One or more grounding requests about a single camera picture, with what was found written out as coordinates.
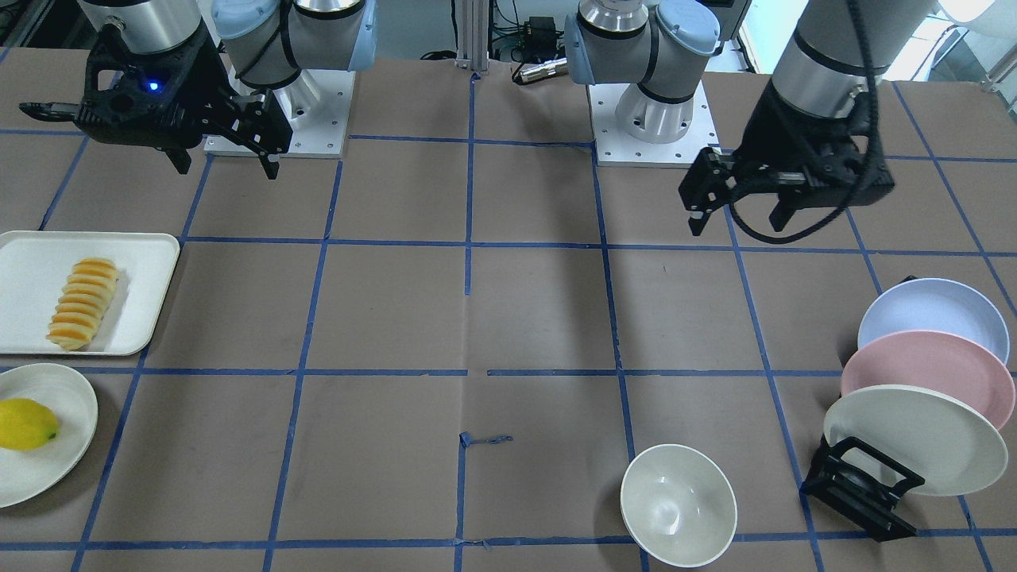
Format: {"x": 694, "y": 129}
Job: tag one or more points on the white round plate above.
{"x": 70, "y": 396}

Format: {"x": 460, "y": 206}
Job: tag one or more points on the ridged yellow bread loaf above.
{"x": 85, "y": 297}

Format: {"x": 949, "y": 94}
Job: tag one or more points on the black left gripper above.
{"x": 786, "y": 131}

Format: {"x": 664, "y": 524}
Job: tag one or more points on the cream plate in rack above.
{"x": 943, "y": 440}

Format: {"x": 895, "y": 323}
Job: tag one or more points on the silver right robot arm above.
{"x": 267, "y": 47}

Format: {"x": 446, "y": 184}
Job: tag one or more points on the silver cylindrical connector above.
{"x": 528, "y": 73}

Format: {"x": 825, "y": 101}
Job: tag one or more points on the white bowl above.
{"x": 678, "y": 505}

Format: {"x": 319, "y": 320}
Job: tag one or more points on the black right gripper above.
{"x": 196, "y": 82}

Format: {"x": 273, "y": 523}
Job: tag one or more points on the light blue plate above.
{"x": 941, "y": 304}

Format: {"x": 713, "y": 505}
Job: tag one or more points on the white rectangular tray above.
{"x": 35, "y": 265}

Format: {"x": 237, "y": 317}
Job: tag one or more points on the pink plate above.
{"x": 943, "y": 362}

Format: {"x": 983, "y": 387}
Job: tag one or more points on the yellow lemon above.
{"x": 27, "y": 424}

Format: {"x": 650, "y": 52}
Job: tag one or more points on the aluminium frame post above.
{"x": 472, "y": 27}

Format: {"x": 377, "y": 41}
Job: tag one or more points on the black power adapter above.
{"x": 540, "y": 30}

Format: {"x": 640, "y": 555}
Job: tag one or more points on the black plate rack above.
{"x": 857, "y": 495}

